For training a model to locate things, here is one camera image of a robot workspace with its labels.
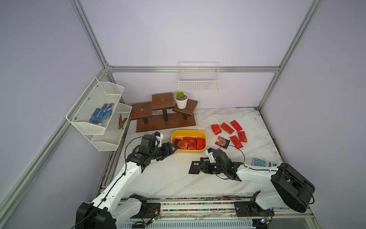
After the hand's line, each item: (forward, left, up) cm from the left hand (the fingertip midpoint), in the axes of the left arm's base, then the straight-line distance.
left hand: (174, 151), depth 79 cm
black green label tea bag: (-4, -12, -15) cm, 19 cm away
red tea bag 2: (+20, -48, -14) cm, 53 cm away
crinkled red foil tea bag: (+26, -29, -13) cm, 41 cm away
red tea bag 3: (+16, -43, -16) cm, 49 cm away
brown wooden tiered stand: (+43, +17, -15) cm, 49 cm away
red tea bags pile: (+13, -10, -12) cm, 20 cm away
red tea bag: (+31, -46, -16) cm, 58 cm away
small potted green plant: (+36, -3, +8) cm, 37 cm away
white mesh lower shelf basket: (+17, +40, -2) cm, 43 cm away
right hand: (-5, -15, -13) cm, 21 cm away
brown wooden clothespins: (+23, +38, -2) cm, 44 cm away
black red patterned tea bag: (+16, -33, -16) cm, 40 cm away
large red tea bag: (+28, -38, -15) cm, 49 cm away
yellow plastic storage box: (+22, -3, -13) cm, 25 cm away
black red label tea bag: (+2, -19, -15) cm, 25 cm away
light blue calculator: (0, -57, -15) cm, 59 cm away
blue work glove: (+14, +41, +15) cm, 46 cm away
